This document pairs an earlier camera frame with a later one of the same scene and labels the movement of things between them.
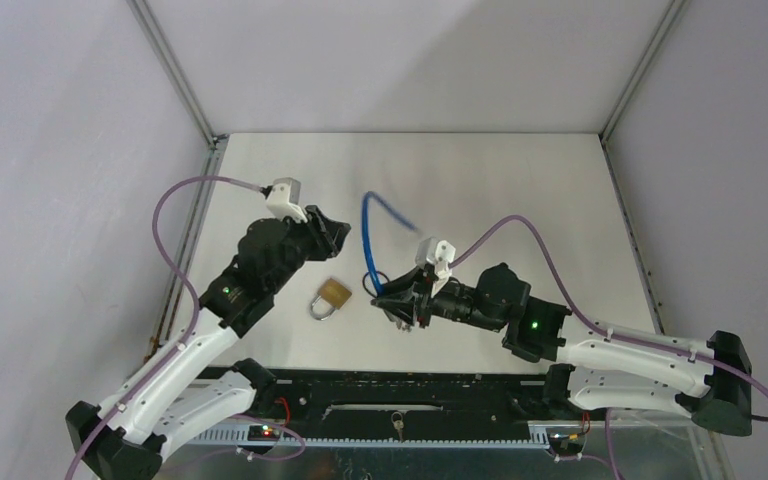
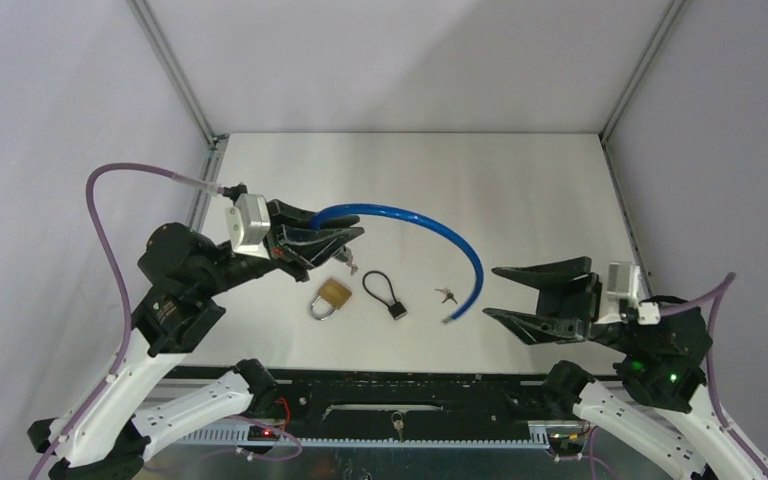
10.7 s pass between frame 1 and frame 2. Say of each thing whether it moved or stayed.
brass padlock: stayed
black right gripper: moved
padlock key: stayed
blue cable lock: moved
